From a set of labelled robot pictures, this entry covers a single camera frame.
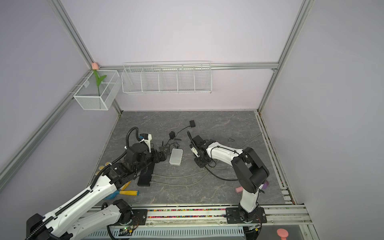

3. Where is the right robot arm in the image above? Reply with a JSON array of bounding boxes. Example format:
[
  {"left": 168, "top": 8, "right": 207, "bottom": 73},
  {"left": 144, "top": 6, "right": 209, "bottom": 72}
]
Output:
[{"left": 187, "top": 132, "right": 270, "bottom": 225}]

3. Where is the artificial tulip flower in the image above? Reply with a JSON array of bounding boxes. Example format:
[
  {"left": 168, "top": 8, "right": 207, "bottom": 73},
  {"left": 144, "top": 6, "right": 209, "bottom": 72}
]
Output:
[{"left": 92, "top": 63, "right": 107, "bottom": 97}]

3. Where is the white mesh basket small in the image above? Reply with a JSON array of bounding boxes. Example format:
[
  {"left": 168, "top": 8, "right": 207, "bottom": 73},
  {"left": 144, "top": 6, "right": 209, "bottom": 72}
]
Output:
[{"left": 74, "top": 70, "right": 122, "bottom": 111}]

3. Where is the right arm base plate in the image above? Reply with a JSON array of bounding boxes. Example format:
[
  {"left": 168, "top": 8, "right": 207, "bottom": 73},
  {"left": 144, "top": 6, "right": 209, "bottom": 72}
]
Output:
[{"left": 225, "top": 206, "right": 267, "bottom": 224}]

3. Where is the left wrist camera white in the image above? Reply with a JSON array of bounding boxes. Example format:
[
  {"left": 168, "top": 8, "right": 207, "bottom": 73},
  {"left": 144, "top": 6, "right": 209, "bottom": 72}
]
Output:
[{"left": 139, "top": 133, "right": 152, "bottom": 153}]

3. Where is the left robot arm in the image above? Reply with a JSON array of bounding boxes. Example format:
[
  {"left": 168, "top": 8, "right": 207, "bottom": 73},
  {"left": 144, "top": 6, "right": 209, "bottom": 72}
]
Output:
[{"left": 26, "top": 127, "right": 169, "bottom": 240}]

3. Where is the grey ethernet cable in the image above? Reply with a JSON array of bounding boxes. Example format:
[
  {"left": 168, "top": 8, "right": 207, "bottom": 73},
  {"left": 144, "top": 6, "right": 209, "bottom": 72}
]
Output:
[
  {"left": 236, "top": 132, "right": 262, "bottom": 149},
  {"left": 151, "top": 170, "right": 214, "bottom": 187},
  {"left": 151, "top": 167, "right": 232, "bottom": 178}
]

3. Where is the black power brick far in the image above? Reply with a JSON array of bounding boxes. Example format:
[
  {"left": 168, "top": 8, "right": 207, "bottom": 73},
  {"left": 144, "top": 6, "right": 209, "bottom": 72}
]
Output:
[{"left": 190, "top": 120, "right": 196, "bottom": 128}]

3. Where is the pink purple toy shovel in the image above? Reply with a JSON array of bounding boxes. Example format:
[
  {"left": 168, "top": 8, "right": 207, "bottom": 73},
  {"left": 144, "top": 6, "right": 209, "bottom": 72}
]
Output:
[{"left": 235, "top": 180, "right": 270, "bottom": 194}]

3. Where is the black network switch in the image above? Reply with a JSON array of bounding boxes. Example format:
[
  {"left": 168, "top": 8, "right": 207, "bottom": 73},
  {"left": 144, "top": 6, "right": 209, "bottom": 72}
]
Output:
[{"left": 137, "top": 163, "right": 155, "bottom": 187}]

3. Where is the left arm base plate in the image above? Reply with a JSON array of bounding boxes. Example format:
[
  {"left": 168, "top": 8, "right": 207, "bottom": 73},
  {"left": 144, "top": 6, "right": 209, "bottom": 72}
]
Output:
[{"left": 119, "top": 209, "right": 148, "bottom": 226}]

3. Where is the black power cord tangled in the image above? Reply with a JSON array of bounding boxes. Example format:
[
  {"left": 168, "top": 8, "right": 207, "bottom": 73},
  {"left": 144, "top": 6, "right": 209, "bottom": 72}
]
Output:
[{"left": 159, "top": 126, "right": 190, "bottom": 155}]

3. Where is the white wire basket long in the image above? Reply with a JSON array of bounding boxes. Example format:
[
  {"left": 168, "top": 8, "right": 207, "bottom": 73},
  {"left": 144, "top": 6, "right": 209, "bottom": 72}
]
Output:
[{"left": 122, "top": 61, "right": 213, "bottom": 94}]

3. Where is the black power adapter plug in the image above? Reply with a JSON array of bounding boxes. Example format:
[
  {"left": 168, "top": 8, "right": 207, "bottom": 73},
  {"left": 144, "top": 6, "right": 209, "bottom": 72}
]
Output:
[{"left": 169, "top": 131, "right": 176, "bottom": 140}]

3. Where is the blue yellow toy rake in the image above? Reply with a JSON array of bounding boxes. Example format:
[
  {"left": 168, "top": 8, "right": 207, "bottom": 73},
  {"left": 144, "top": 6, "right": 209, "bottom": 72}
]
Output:
[{"left": 105, "top": 191, "right": 140, "bottom": 200}]

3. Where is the yellow work glove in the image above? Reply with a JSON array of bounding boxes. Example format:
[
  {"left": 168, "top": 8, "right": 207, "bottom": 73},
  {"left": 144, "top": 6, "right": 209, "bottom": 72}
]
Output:
[{"left": 95, "top": 162, "right": 111, "bottom": 176}]

